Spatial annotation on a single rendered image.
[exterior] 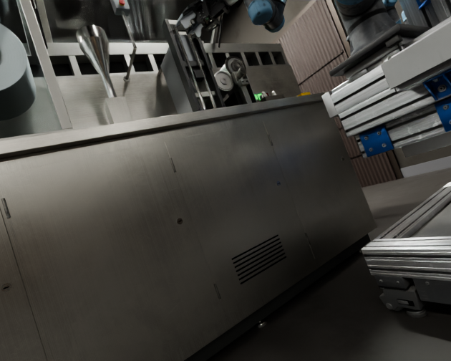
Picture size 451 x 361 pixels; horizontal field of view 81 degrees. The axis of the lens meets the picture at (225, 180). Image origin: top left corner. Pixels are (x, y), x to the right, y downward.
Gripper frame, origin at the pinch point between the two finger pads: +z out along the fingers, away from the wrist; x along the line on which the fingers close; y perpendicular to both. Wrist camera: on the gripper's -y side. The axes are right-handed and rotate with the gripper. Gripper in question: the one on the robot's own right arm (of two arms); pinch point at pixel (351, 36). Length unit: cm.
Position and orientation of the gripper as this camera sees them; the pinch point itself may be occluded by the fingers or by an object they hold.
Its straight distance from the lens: 209.9
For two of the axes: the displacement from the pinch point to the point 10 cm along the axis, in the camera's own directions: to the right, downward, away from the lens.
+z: -0.9, 0.9, 9.9
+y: 4.7, 8.8, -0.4
